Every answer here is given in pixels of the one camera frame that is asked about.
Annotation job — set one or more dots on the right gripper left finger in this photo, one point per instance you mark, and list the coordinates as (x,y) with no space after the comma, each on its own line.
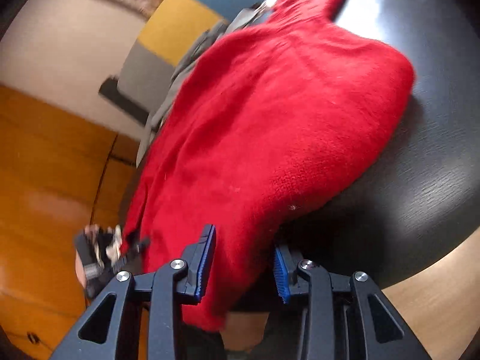
(110,327)

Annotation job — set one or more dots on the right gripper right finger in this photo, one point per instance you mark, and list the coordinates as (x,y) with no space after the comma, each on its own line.
(341,317)

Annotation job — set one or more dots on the red knit sweater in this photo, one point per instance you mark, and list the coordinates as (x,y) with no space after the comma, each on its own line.
(274,121)

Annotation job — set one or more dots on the left hand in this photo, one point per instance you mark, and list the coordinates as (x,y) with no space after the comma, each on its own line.
(97,250)

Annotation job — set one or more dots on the grey garment on chair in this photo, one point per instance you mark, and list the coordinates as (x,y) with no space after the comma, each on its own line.
(155,120)

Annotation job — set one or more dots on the grey yellow blue chair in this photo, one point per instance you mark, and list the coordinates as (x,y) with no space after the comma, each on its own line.
(145,78)

